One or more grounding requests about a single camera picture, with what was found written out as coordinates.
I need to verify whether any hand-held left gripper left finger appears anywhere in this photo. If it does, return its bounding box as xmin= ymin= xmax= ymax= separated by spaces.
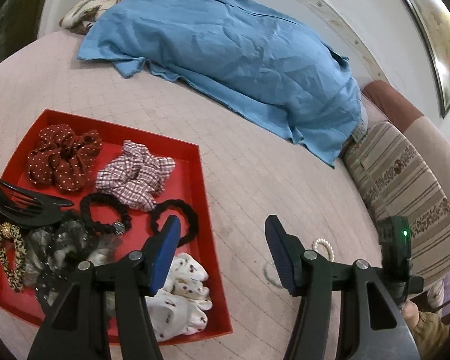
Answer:
xmin=27 ymin=215 xmax=182 ymax=360

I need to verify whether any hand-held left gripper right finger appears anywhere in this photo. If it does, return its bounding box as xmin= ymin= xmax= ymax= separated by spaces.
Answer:
xmin=264 ymin=214 xmax=422 ymax=360

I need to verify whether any plain black hair tie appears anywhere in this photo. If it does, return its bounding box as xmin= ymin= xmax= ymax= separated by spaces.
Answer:
xmin=151 ymin=199 xmax=199 ymax=248

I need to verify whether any pearl bracelet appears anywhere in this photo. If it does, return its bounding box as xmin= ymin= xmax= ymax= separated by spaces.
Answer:
xmin=311 ymin=237 xmax=336 ymax=263

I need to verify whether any white patterned scrunchie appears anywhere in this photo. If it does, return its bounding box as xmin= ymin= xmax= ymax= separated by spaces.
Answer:
xmin=144 ymin=252 xmax=213 ymax=343

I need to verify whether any red white plaid scrunchie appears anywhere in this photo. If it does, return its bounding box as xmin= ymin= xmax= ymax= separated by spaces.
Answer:
xmin=95 ymin=140 xmax=176 ymax=212

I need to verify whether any black hair tie with charm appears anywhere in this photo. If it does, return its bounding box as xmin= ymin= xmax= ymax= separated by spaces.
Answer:
xmin=79 ymin=192 xmax=133 ymax=236

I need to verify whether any dark sheer scrunchie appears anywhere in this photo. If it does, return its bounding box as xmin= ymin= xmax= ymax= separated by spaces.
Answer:
xmin=24 ymin=212 xmax=124 ymax=308

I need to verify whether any red tray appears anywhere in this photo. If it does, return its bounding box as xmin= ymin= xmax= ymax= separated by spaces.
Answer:
xmin=0 ymin=109 xmax=234 ymax=346

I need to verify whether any red polka-dot scrunchie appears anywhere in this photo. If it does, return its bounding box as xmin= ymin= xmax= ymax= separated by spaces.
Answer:
xmin=27 ymin=124 xmax=103 ymax=194

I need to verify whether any leopard print scrunchie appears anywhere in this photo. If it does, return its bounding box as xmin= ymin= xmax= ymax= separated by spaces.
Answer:
xmin=0 ymin=223 xmax=28 ymax=293

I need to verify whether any black hair claw clip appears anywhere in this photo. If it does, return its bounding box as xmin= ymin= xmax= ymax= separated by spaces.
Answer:
xmin=0 ymin=168 xmax=75 ymax=229

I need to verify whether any person's right hand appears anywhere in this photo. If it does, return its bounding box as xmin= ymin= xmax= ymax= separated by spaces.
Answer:
xmin=401 ymin=300 xmax=422 ymax=327

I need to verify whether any striped floral cushion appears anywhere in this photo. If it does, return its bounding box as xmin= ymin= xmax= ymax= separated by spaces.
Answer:
xmin=339 ymin=121 xmax=450 ymax=289

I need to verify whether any lilac cloth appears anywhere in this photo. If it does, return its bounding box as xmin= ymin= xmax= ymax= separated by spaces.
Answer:
xmin=427 ymin=272 xmax=450 ymax=308

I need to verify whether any tan clothing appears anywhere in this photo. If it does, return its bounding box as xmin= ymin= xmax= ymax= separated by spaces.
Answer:
xmin=412 ymin=311 xmax=450 ymax=360

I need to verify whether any brown pink sofa backrest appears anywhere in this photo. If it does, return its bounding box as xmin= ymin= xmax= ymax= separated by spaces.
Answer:
xmin=361 ymin=80 xmax=450 ymax=211

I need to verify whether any blue cloth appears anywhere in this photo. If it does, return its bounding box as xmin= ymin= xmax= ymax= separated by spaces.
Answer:
xmin=77 ymin=0 xmax=362 ymax=169

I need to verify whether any white floral pillow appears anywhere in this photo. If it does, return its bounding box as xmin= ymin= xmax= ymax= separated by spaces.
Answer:
xmin=60 ymin=0 xmax=162 ymax=35

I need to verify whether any clear hair tie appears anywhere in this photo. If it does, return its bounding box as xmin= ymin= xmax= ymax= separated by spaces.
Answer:
xmin=263 ymin=262 xmax=286 ymax=284

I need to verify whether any framed wall picture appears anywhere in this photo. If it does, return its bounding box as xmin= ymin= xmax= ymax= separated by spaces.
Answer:
xmin=384 ymin=0 xmax=450 ymax=119

